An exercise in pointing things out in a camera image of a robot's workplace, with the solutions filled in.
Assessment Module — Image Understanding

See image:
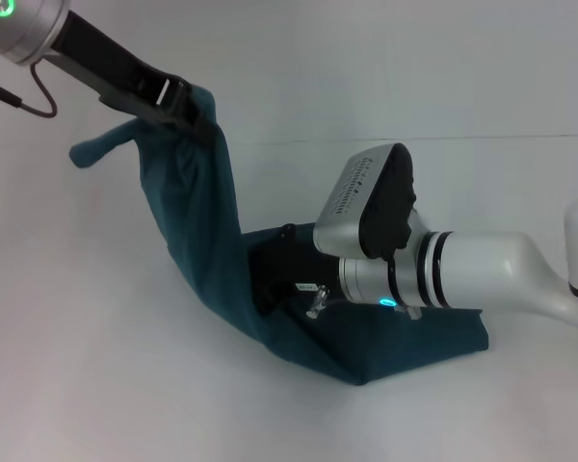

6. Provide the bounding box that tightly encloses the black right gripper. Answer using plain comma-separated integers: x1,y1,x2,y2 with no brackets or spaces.
247,221,344,320

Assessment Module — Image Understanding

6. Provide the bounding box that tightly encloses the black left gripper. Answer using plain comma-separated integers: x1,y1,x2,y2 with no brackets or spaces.
46,9,219,147

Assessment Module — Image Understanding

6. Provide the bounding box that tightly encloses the teal blue shirt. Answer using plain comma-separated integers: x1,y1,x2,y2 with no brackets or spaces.
67,86,492,387

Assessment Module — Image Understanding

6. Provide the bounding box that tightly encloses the right wrist silver knob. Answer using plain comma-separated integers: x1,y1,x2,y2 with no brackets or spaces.
393,304,423,322
304,284,329,321

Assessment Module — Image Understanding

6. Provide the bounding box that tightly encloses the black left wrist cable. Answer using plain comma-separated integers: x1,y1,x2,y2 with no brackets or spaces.
0,62,60,118

